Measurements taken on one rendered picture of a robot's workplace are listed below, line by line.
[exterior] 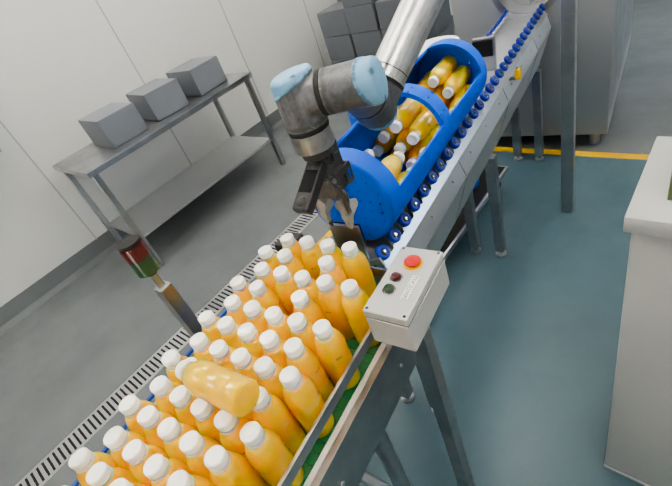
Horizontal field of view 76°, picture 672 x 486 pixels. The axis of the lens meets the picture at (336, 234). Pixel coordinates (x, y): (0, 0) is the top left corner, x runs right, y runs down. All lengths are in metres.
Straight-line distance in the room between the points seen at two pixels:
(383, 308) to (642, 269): 0.56
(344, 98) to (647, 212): 0.63
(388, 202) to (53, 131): 3.43
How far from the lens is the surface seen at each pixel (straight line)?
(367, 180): 1.13
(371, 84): 0.83
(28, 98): 4.19
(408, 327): 0.86
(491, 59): 2.30
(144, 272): 1.21
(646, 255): 1.10
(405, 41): 0.99
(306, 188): 0.93
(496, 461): 1.90
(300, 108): 0.87
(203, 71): 3.94
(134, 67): 4.49
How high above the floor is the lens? 1.73
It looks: 35 degrees down
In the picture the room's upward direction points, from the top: 22 degrees counter-clockwise
